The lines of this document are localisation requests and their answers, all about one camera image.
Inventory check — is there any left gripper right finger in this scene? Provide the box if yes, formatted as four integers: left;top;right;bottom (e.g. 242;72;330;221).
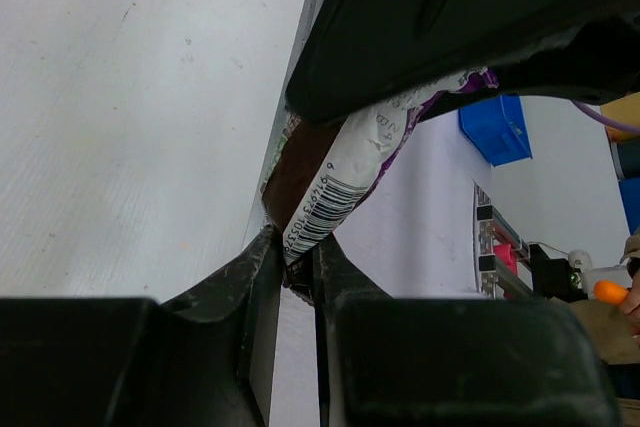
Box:
305;237;623;426

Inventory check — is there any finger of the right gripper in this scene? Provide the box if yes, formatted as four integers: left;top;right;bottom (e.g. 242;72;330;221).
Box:
286;0;639;123

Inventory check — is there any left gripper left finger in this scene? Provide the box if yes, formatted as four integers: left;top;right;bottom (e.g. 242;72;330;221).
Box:
1;227;280;426

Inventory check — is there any brown chocolate bar wrapper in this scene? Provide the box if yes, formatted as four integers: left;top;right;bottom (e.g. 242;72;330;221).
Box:
261;67;499;299

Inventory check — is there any blue storage bin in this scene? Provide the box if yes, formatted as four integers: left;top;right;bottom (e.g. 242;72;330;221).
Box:
458;95;533;167

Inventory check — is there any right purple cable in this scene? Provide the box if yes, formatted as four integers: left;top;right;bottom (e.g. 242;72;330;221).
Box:
572;99;640;137

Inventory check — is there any aluminium frame rail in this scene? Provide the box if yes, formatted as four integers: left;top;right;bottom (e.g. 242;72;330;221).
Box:
473;183;549;300

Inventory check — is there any orange handled tool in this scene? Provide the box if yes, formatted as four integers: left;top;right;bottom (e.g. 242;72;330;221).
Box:
593;280;629;306

